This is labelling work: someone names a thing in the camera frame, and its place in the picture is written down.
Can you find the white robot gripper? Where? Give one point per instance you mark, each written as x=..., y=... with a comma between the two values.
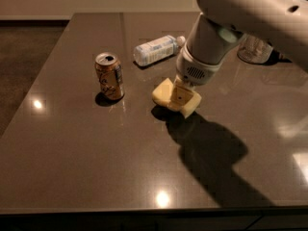
x=192, y=68

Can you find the yellow wavy sponge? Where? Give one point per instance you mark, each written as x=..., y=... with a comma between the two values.
x=161, y=96

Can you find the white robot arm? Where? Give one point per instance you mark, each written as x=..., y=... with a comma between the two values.
x=283, y=24

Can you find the orange soda can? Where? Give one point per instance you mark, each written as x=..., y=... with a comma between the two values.
x=109, y=73

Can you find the clear plastic water bottle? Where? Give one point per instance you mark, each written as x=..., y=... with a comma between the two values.
x=157, y=49

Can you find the wire mesh cup holder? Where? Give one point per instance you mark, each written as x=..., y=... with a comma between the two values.
x=253, y=50

